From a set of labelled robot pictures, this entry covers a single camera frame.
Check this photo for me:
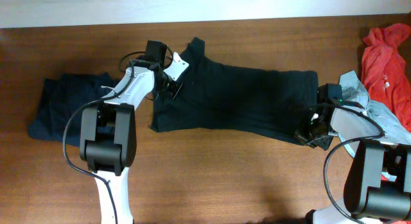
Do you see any black t-shirt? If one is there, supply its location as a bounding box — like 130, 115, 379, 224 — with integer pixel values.
151, 37, 319, 144

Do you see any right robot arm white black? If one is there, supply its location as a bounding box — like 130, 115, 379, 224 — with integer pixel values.
295, 83, 410, 223

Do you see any red t-shirt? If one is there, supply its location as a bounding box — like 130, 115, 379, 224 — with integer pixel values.
361, 23, 410, 131

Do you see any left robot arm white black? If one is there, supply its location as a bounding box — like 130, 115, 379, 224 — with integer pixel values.
80, 40, 188, 223

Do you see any light blue grey garment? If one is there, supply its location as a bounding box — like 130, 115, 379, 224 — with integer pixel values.
331, 71, 410, 145

